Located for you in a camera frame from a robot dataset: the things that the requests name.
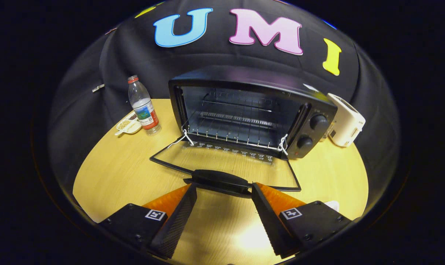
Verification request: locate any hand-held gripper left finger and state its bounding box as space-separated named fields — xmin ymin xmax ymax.
xmin=98 ymin=183 xmax=198 ymax=259

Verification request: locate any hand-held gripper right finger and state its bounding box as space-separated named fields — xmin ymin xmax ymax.
xmin=252 ymin=182 xmax=355 ymax=259

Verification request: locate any black toaster oven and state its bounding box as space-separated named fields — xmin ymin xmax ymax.
xmin=150 ymin=66 xmax=338 ymax=199

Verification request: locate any white bread toaster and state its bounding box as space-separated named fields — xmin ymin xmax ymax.
xmin=326 ymin=93 xmax=366 ymax=148

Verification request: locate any small white bean dish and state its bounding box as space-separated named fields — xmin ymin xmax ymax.
xmin=115 ymin=110 xmax=142 ymax=136

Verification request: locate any clear plastic water bottle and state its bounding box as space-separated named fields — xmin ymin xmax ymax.
xmin=127 ymin=75 xmax=162 ymax=137

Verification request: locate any black backdrop cloth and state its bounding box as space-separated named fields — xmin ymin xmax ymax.
xmin=47 ymin=0 xmax=401 ymax=206

